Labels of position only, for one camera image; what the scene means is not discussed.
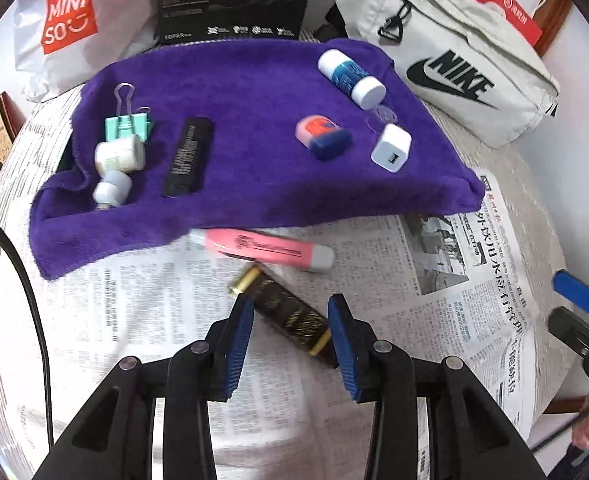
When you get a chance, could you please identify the white Nike waist bag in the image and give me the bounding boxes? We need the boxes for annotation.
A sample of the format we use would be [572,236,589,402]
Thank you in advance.
[335,0,560,148]

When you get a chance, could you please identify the white blue lotion bottle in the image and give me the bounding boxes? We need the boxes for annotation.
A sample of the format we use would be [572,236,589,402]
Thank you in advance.
[317,49,387,110]

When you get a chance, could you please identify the white tape roll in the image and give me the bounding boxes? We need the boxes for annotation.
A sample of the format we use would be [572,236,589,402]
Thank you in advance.
[95,136,146,176]

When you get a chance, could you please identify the person's right hand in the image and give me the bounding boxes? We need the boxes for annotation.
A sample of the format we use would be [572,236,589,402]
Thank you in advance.
[572,413,589,451]

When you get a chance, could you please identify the purple towel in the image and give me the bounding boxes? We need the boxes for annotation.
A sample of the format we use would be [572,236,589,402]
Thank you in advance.
[29,39,485,280]

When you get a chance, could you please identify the white USB charger cube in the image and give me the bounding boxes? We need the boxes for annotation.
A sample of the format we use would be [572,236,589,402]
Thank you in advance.
[370,124,413,174]

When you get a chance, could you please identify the teal binder clip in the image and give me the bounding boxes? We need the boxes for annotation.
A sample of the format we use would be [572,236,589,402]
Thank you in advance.
[104,82,154,143]

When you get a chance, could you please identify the clear plastic cap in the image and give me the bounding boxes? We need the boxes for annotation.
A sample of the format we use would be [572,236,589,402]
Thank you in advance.
[366,104,397,134]

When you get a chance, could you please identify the black gold Grand Reserve bottle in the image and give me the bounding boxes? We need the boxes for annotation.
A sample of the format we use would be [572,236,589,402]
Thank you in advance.
[230,264,337,368]

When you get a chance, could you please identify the black cable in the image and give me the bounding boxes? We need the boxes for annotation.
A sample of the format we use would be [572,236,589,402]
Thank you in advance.
[0,204,56,451]

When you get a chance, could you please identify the newspaper sheets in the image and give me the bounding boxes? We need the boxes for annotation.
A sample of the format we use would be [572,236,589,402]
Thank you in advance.
[0,90,538,479]

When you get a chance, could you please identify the white Miniso shopping bag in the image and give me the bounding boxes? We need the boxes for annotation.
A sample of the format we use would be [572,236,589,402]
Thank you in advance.
[14,0,157,103]

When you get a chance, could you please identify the brown patterned book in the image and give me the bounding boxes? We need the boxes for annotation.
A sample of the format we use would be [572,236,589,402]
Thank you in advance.
[0,92,25,164]

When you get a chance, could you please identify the pink blue vaseline jar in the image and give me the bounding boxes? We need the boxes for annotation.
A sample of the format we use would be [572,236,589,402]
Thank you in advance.
[295,115,353,162]

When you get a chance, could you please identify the pink highlighter pen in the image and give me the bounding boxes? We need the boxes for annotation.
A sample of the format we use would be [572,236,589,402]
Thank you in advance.
[188,229,334,272]

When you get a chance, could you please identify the black rectangular tube box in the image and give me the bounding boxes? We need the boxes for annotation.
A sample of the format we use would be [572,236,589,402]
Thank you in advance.
[162,116,215,197]

